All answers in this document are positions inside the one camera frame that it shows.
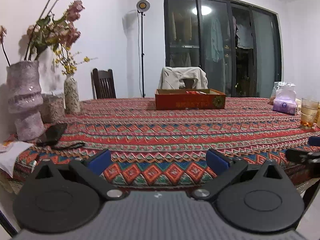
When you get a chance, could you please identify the red snack packet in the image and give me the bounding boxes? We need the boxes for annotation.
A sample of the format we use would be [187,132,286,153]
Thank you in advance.
[186,90,207,95]

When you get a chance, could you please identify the glass of tea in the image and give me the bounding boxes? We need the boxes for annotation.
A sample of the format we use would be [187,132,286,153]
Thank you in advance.
[300,98,319,129]

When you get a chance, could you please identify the purple tissue pack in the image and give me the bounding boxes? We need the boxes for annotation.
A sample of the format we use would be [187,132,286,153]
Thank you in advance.
[272,89,297,115]

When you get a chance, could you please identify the patterned red tablecloth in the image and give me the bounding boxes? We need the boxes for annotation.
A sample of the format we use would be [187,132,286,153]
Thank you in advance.
[5,98,319,191]

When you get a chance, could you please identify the clear plastic bag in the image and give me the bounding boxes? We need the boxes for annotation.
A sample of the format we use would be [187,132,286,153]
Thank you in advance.
[268,81,296,105]

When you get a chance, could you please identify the small floral vase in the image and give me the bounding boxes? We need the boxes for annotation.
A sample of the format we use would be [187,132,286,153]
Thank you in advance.
[63,74,81,114]

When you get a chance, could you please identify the glass jar with lid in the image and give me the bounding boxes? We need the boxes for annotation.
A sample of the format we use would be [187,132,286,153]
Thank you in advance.
[40,94,65,124]

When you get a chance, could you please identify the orange cardboard box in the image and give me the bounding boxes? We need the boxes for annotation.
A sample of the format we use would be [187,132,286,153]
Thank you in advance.
[155,89,226,110]

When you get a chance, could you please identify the dark wooden chair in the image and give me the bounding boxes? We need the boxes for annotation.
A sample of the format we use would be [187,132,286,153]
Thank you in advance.
[92,68,116,99]

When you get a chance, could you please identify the chair with beige jacket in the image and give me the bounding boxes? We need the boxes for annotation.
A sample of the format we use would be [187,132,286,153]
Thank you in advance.
[182,79,197,89]

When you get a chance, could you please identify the large purple ceramic vase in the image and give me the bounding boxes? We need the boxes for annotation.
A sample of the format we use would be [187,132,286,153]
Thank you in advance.
[7,61,45,141]

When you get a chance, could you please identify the beige jacket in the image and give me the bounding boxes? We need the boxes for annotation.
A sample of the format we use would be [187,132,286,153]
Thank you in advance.
[158,67,208,89]

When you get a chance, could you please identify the yellow flower twigs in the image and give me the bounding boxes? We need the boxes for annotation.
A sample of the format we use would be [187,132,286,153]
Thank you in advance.
[53,45,98,76]

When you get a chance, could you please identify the black framed glass door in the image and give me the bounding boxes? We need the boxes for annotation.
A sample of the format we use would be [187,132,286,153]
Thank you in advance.
[164,0,282,98]

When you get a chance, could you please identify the dried pink roses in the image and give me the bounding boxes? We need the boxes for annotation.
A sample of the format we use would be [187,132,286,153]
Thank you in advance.
[0,0,86,67]

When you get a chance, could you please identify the floor lamp on stand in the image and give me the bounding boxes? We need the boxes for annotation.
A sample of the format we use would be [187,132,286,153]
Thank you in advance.
[136,0,150,98]

